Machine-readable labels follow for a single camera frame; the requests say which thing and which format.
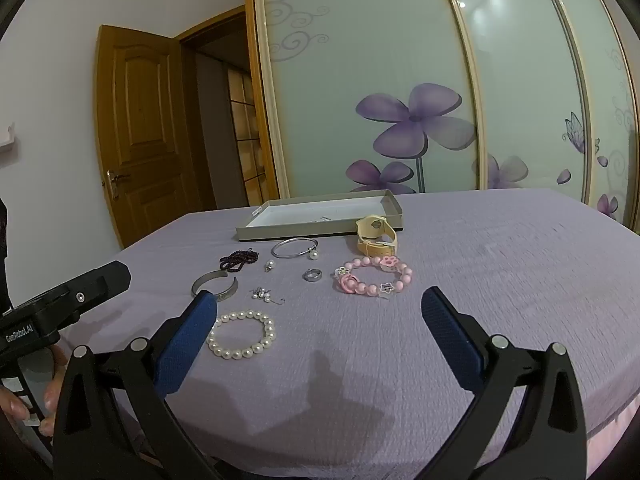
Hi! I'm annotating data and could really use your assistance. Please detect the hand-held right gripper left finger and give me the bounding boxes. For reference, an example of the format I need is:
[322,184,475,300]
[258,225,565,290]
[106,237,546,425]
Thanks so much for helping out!
[52,290,226,480]

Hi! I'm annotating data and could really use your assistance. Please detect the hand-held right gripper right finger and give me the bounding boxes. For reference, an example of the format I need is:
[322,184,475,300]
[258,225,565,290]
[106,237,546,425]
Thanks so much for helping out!
[421,286,588,480]

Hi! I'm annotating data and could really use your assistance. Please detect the white pearl bracelet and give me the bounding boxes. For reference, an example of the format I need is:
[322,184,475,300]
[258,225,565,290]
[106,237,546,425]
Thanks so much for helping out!
[206,310,277,361]

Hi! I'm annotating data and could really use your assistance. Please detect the silver cuff bangle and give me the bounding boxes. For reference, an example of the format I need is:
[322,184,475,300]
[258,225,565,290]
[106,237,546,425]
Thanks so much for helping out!
[191,269,240,303]

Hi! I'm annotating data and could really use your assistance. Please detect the pink bead bracelet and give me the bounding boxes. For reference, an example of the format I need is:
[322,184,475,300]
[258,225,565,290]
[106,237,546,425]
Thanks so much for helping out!
[334,254,414,299]

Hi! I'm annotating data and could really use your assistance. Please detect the grey shallow box tray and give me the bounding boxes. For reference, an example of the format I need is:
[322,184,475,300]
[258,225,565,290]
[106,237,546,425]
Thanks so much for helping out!
[236,189,404,242]

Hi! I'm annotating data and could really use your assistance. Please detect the person's left hand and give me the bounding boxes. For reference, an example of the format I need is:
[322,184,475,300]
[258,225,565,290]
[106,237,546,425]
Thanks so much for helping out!
[0,347,68,438]

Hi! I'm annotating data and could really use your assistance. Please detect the small pearl hook earrings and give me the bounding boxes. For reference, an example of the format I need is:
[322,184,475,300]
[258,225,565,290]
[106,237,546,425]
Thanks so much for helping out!
[250,286,287,307]

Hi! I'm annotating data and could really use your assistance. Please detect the pink bed skirt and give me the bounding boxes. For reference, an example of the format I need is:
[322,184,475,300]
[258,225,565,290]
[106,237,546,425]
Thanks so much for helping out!
[585,399,640,461]

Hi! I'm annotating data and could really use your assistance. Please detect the wooden panel door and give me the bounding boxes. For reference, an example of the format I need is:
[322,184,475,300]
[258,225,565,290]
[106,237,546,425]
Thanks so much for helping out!
[95,24,221,250]

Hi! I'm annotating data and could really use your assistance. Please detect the lattice glass partition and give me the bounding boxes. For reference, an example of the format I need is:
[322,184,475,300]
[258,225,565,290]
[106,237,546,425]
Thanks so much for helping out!
[227,67,268,196]

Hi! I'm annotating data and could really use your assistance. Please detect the butterfly glass wardrobe door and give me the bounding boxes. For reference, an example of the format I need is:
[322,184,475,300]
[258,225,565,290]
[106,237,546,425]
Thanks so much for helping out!
[437,0,588,203]

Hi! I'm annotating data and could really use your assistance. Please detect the petal print glass wardrobe door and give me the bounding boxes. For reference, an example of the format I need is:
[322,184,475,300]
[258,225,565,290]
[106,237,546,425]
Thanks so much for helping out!
[537,0,640,233]

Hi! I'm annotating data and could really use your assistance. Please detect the large flower glass wardrobe door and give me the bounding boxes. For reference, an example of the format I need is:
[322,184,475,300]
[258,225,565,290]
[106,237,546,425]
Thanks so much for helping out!
[250,0,488,198]

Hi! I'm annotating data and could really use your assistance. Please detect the beige watch strap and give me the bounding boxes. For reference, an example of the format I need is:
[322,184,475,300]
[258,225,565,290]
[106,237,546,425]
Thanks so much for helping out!
[355,214,398,257]

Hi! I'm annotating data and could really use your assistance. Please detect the metal door handle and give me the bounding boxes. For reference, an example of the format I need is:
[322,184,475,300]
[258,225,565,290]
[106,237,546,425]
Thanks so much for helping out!
[102,170,132,201]

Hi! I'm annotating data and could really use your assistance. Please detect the wooden door frame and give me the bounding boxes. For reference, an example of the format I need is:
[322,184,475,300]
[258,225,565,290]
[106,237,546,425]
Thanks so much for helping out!
[172,4,281,211]

